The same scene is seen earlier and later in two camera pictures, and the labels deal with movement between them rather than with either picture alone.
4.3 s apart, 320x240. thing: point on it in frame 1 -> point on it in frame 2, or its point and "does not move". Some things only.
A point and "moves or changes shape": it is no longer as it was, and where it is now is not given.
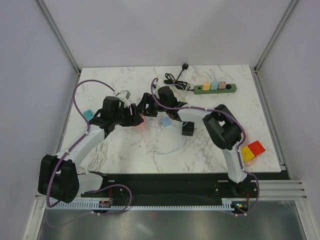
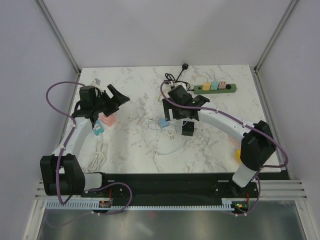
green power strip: [230, 88] does not move
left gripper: [133, 120] -> [114, 102]
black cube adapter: [188, 129] does not move
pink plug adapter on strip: [222, 84] does not move
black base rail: [176, 185] does not move
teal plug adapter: [214, 85] does not move
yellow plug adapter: [206, 86] does not move
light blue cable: [180, 143] -> [161, 130]
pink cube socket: [141, 126] moves or changes shape
